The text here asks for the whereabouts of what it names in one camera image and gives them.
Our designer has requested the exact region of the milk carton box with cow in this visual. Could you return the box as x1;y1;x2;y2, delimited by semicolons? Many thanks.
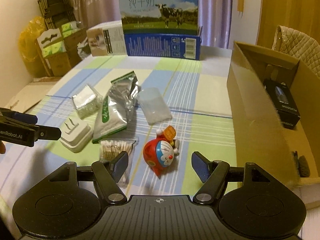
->
119;0;199;35

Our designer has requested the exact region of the checkered tablecloth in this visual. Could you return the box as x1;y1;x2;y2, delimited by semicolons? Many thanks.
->
1;47;236;238

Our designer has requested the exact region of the cardboard box of green tissues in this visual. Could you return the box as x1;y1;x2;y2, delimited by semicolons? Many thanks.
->
36;21;87;77

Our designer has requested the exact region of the cotton swabs plastic bag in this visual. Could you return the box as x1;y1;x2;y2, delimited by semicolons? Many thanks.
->
99;139;138;187

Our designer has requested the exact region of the white plug adapter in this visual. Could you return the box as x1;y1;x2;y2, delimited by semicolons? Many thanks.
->
60;118;93;153

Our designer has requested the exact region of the beige appliance box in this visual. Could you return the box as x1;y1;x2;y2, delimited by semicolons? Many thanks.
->
86;20;127;56

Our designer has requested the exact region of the silver green leaf pouch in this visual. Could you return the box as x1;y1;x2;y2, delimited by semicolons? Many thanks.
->
92;71;139;144

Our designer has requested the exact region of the black folding hand cart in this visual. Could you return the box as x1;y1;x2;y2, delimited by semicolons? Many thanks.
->
37;0;76;29

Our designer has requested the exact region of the wooden door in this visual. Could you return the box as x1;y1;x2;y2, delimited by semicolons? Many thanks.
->
257;0;319;48

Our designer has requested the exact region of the blue flat carton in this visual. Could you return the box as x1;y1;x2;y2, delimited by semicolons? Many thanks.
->
124;27;202;61

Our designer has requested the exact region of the clear box with silver lid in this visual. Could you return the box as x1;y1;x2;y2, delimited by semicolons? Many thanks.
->
72;85;103;119

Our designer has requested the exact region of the yellow plastic bag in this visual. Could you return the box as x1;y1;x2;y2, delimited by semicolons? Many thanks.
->
18;16;47;78

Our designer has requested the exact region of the black product box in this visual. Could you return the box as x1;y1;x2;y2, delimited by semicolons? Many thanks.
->
264;79;300;129

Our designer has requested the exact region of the clear plastic rectangular case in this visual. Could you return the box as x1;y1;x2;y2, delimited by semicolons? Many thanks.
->
137;87;172;125

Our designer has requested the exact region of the red Doraemon toy figure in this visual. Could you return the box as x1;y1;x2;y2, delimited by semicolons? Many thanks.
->
143;125;180;178

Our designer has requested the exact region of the brown cardboard box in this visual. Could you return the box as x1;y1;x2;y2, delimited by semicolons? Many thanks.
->
226;40;320;209

